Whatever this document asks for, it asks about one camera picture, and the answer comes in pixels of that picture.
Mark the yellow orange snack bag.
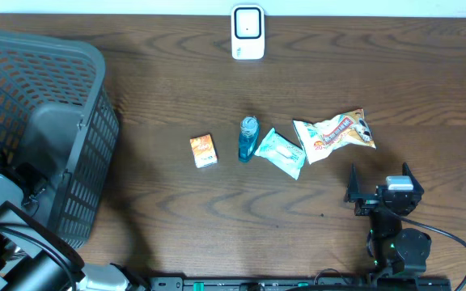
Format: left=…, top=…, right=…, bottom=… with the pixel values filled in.
left=293, top=108, right=376, bottom=164

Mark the dark grey plastic basket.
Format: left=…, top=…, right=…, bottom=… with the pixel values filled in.
left=0, top=31, right=119, bottom=248

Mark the orange small box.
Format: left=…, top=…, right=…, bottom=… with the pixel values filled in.
left=190, top=134, right=218, bottom=168

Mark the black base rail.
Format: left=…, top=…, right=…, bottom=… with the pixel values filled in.
left=147, top=276, right=451, bottom=291

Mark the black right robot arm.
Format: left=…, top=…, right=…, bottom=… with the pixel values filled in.
left=344, top=163, right=431, bottom=285

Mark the teal mouthwash bottle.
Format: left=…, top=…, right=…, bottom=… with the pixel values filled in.
left=239, top=116, right=260, bottom=162

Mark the white barcode scanner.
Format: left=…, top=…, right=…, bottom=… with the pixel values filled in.
left=231, top=4, right=265, bottom=61

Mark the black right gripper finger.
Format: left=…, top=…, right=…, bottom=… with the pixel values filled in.
left=344, top=164, right=359, bottom=203
left=402, top=162, right=424, bottom=194

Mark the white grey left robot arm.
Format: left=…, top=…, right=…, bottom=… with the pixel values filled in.
left=0, top=148, right=150, bottom=290

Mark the mint green wet wipes pack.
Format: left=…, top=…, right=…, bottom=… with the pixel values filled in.
left=254, top=128, right=306, bottom=180

